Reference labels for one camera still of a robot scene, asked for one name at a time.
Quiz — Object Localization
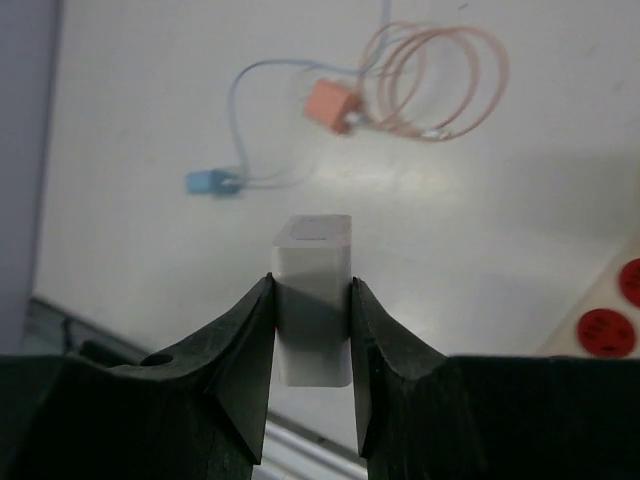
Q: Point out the light blue charging cable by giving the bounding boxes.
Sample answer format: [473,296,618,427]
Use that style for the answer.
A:
[227,0,396,191]

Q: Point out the blue charger plug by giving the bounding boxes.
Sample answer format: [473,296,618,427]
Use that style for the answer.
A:
[185,169,243,197]

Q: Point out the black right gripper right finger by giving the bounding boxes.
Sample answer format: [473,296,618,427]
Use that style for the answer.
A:
[351,279,639,479]

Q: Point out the pink charging cable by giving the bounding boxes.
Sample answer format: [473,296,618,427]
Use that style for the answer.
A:
[357,19,511,144]

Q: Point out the white charger plug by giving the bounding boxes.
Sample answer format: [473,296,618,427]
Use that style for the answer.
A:
[271,214,352,388]

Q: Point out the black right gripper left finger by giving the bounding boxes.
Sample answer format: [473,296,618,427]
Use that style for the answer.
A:
[1,276,275,479]

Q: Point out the beige red power strip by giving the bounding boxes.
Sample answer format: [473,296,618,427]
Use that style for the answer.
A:
[537,237,639,359]

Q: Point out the pink charger plug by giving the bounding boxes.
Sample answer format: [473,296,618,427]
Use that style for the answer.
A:
[303,79,362,135]

